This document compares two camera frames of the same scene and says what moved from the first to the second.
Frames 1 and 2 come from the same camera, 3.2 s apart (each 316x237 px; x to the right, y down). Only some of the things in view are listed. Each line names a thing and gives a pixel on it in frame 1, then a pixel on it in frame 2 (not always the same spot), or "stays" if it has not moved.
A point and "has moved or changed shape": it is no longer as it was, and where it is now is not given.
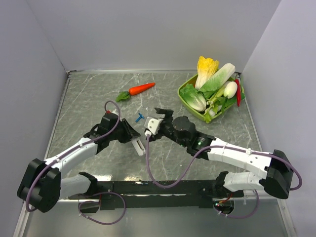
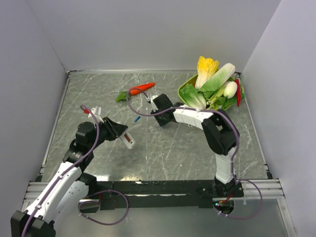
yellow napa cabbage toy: x=206 y=67 stays
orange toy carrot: x=125 y=95 stays
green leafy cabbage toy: x=194 y=98 stays
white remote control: x=138 y=146 has moved or changed shape
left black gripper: x=127 y=135 → x=114 y=129
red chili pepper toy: x=238 y=92 stays
